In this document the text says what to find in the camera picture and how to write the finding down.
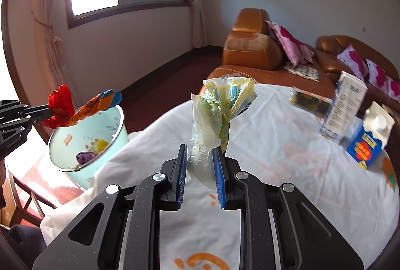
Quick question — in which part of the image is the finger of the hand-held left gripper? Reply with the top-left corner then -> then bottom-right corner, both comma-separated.
0,100 -> 52,117
0,114 -> 54,137

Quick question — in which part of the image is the purple foil wrapper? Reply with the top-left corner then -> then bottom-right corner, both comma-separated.
76,151 -> 96,164

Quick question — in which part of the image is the wooden chair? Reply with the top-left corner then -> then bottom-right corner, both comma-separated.
6,164 -> 58,224

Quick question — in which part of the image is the brown leather chaise lounge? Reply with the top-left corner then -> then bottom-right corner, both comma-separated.
200,8 -> 336,99

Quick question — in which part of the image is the checkered cloth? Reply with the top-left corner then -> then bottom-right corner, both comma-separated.
284,62 -> 321,82

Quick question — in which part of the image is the orange blue snack wrapper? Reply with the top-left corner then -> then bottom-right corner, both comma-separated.
62,89 -> 123,128

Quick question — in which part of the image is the mint green cartoon bin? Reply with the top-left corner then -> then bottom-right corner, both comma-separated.
48,104 -> 129,191

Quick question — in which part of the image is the tall white blue carton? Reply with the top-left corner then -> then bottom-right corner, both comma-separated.
319,71 -> 369,144

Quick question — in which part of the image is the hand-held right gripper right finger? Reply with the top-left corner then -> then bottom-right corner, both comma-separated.
212,147 -> 365,270

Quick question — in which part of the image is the dark snack packet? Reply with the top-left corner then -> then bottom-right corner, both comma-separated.
289,87 -> 333,116

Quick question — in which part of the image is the person's dark clothing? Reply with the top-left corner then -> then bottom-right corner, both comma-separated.
0,225 -> 47,270

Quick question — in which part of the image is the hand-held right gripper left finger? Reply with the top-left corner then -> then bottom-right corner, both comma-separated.
33,143 -> 189,270

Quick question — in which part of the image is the large beige curtain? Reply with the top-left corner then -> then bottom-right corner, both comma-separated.
29,0 -> 76,108

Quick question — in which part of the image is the pink floral pillow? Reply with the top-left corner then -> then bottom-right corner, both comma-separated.
386,75 -> 400,94
265,20 -> 316,66
365,59 -> 393,89
337,44 -> 369,81

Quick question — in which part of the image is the blue white gable carton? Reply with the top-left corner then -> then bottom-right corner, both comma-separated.
346,101 -> 396,170

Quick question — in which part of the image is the clear yellow-print plastic bag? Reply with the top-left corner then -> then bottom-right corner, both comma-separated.
187,76 -> 257,190

